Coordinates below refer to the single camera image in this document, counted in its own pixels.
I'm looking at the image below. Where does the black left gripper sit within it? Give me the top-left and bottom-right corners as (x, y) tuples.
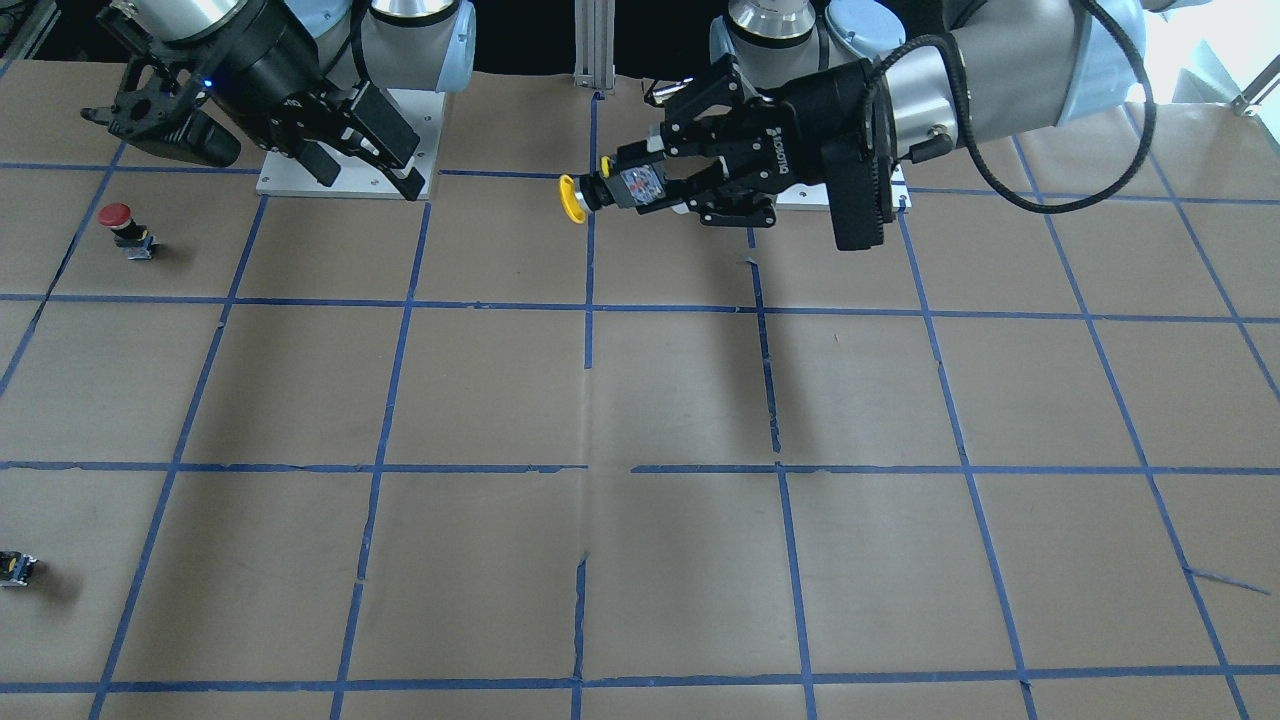
(640, 54), (881, 228)

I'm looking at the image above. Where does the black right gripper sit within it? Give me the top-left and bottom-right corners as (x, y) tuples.
(191, 1), (426, 201)

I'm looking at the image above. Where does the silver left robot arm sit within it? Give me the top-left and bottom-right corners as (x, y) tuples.
(562, 1), (1157, 251)

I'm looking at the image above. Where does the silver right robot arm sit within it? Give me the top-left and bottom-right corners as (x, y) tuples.
(83, 1), (477, 201)

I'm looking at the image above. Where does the metal base plate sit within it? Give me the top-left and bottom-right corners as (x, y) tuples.
(256, 88), (447, 201)
(771, 160), (913, 213)

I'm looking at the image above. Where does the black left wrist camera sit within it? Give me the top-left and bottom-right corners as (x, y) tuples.
(820, 135), (892, 252)

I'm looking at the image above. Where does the aluminium frame post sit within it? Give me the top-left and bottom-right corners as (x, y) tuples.
(573, 0), (616, 94)

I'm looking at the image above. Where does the red push button switch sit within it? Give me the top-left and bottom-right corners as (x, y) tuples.
(96, 202), (157, 261)

